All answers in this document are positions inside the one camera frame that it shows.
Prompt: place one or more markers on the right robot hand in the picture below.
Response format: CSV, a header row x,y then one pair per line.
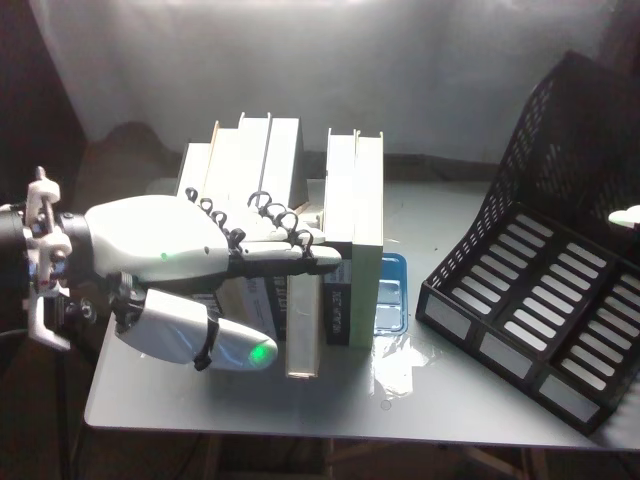
x,y
625,216

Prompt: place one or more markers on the small cream spine book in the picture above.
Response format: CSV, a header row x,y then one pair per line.
x,y
302,325

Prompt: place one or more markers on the black plastic file rack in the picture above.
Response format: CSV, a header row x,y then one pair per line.
x,y
575,80

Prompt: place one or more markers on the blue plastic bookend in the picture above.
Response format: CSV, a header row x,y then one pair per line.
x,y
395,270

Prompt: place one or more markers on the clear plastic film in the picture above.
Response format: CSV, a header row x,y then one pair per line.
x,y
395,365

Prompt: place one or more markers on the white backdrop cloth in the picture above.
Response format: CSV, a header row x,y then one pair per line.
x,y
350,60

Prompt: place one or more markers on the tan cover book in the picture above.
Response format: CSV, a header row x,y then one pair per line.
x,y
222,165

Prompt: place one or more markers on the black century spine book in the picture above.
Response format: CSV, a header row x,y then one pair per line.
x,y
195,170

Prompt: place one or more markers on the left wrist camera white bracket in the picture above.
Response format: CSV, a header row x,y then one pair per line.
x,y
45,330

